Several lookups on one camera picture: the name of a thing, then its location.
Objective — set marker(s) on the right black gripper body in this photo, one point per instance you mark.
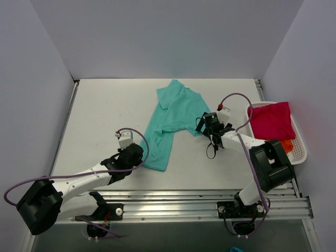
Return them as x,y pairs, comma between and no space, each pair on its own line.
205,126

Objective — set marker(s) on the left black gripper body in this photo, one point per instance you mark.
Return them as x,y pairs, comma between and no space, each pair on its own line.
135,153

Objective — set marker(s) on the teal t-shirt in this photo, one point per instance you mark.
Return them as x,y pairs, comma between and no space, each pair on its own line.
177,109

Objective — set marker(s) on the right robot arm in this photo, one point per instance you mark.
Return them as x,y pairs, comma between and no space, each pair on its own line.
268,161

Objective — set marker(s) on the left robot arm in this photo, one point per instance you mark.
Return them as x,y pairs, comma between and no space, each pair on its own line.
50,200

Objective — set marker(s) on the magenta t-shirt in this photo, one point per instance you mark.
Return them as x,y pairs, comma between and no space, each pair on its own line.
272,121

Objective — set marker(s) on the orange t-shirt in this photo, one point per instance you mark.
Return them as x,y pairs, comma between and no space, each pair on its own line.
287,145

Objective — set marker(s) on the white plastic basket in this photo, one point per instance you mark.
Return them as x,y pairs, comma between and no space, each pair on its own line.
299,153

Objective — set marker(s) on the teal object at bottom edge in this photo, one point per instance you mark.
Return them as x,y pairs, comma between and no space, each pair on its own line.
235,249

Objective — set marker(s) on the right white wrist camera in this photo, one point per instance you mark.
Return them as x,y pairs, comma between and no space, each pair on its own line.
223,114

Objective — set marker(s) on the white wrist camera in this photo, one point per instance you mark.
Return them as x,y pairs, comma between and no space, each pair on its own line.
125,138
223,114

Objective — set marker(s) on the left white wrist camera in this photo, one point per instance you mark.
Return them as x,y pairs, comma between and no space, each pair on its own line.
125,138

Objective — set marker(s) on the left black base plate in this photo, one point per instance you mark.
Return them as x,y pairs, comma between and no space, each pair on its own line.
108,212

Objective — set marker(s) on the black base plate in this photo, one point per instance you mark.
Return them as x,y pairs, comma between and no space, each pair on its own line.
108,212
228,209

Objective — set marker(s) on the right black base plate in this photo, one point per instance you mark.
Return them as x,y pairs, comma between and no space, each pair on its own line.
228,209

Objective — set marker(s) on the aluminium mounting rail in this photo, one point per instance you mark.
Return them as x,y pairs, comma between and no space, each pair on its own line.
198,205

